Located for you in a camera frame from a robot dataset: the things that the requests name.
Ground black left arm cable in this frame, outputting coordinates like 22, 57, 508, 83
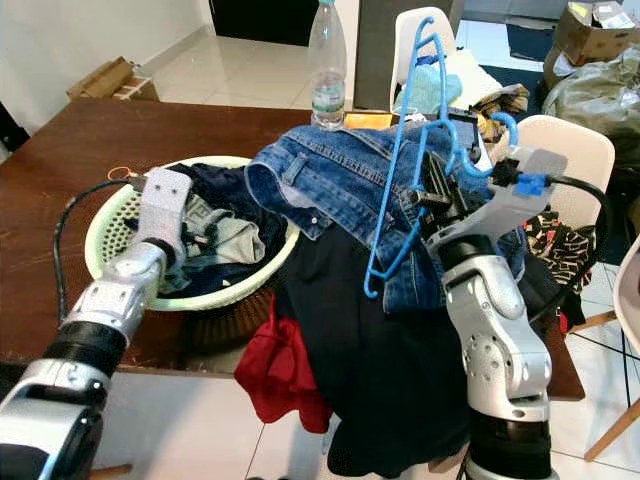
52, 176, 147, 327

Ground red garment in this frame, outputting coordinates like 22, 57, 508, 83
234, 294, 334, 435

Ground olive green bag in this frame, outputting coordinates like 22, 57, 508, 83
539, 57, 640, 142

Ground blue plastic hanger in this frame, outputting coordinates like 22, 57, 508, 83
364, 14, 522, 300

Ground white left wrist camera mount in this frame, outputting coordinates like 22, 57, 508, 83
137, 166, 195, 250

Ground cream plastic chair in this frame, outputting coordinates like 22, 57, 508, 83
499, 114, 617, 217

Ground dark blue denim jacket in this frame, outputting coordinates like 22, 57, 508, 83
244, 121, 527, 314

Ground navy blue garment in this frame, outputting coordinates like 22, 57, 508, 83
140, 162, 292, 297

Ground white chair wooden legs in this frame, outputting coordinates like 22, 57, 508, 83
584, 234, 640, 462

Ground teal cloth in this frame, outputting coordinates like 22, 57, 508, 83
399, 61, 467, 117

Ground flattened cardboard boxes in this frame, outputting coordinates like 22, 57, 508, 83
66, 56, 160, 102

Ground open cardboard box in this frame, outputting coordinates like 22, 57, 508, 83
554, 0, 640, 67

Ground white moulded chair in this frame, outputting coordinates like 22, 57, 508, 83
389, 7, 462, 112

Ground grey garment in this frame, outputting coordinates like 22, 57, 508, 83
189, 204, 267, 267

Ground large black garment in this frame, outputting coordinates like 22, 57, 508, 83
274, 229, 482, 480

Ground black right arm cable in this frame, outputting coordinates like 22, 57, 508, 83
544, 174, 613, 323

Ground black orange patterned cloth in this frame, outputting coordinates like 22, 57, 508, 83
524, 209, 602, 332

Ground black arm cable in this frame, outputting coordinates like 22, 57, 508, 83
52, 176, 147, 327
544, 174, 613, 323

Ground clear plastic water bottle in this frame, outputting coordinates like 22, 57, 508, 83
307, 0, 350, 132

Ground flat orange box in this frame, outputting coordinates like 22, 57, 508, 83
344, 111, 397, 132

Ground pale green laundry basket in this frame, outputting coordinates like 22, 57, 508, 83
84, 154, 302, 312

